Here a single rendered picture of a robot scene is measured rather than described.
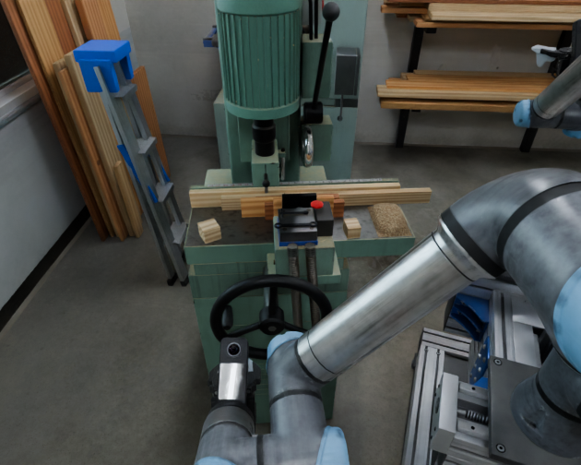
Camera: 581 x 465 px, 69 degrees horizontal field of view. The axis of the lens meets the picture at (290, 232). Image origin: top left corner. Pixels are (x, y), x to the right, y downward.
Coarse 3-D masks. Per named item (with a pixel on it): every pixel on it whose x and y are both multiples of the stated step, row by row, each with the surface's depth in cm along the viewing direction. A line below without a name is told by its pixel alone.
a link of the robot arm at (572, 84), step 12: (576, 60) 96; (564, 72) 100; (576, 72) 95; (552, 84) 105; (564, 84) 100; (576, 84) 97; (540, 96) 110; (552, 96) 106; (564, 96) 103; (576, 96) 101; (516, 108) 120; (528, 108) 116; (540, 108) 111; (552, 108) 108; (564, 108) 108; (516, 120) 120; (528, 120) 117; (540, 120) 115; (552, 120) 116
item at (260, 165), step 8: (256, 160) 108; (264, 160) 108; (272, 160) 108; (256, 168) 107; (264, 168) 108; (272, 168) 108; (256, 176) 109; (272, 176) 109; (256, 184) 110; (272, 184) 111
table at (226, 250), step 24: (192, 216) 118; (216, 216) 118; (240, 216) 118; (360, 216) 118; (192, 240) 109; (240, 240) 109; (264, 240) 109; (336, 240) 109; (360, 240) 110; (384, 240) 110; (408, 240) 111; (336, 264) 107
